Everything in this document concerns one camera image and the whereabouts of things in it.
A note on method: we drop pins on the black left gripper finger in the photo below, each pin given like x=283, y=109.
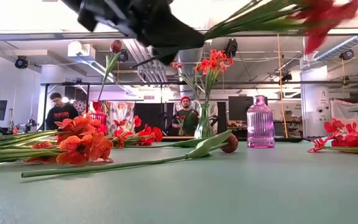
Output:
x=165, y=55
x=182, y=37

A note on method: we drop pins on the background black robot arm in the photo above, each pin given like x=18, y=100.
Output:
x=30, y=124

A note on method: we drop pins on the red flower in vase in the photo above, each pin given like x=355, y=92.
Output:
x=181, y=124

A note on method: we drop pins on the green glass vase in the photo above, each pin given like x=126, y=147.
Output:
x=204, y=124

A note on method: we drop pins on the red ribbed glass vase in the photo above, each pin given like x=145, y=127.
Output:
x=99, y=119

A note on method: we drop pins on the purple ribbed glass vase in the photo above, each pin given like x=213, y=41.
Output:
x=260, y=124

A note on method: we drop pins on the white ceiling box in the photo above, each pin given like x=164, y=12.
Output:
x=81, y=49

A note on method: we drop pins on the black backdrop curtain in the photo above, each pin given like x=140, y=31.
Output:
x=149, y=116

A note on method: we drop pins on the person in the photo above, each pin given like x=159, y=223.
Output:
x=189, y=119
x=59, y=113

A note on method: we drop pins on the floral patterned curtain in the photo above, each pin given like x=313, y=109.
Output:
x=121, y=112

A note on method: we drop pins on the background wooden table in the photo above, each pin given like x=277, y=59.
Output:
x=172, y=137

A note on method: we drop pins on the black monitor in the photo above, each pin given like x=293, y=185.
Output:
x=238, y=109

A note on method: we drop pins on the round white lamp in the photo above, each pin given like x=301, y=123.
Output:
x=65, y=99

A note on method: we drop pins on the white cylindrical cabinet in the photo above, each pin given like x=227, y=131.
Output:
x=315, y=102

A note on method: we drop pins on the white cloth sheet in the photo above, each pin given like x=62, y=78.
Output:
x=346, y=115

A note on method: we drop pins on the silver ventilation duct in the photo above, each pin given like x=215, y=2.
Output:
x=190, y=59

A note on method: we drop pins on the black truss frame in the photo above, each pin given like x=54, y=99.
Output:
x=322, y=82

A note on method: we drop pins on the white ribbed duct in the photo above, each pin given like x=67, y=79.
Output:
x=337, y=48

